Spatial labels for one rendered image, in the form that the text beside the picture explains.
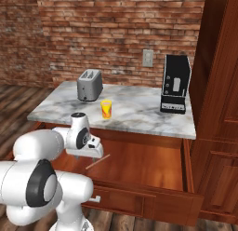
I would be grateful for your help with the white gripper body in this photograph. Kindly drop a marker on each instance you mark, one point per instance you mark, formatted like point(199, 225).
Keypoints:
point(89, 152)

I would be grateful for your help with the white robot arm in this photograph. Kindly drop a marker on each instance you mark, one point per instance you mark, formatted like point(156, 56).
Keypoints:
point(34, 144)

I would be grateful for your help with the pale thin straw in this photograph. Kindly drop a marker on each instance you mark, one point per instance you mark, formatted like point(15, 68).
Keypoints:
point(98, 161)

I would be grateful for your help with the yellow orange smoothie cup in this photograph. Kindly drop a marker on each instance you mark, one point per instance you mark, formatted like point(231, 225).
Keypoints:
point(106, 110)

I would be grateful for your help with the wooden drawer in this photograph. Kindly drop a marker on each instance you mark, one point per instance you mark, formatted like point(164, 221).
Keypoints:
point(139, 169)

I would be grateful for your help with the grey toaster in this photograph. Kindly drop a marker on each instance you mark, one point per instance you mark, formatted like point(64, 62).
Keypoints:
point(89, 85)

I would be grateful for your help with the black coffee machine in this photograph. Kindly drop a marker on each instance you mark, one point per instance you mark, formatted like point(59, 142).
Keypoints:
point(176, 82)

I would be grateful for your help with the tall wooden cabinet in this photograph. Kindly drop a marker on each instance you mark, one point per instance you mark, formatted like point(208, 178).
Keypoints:
point(217, 116)

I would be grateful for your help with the grey wall outlet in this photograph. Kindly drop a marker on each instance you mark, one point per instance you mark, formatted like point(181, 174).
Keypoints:
point(148, 58)

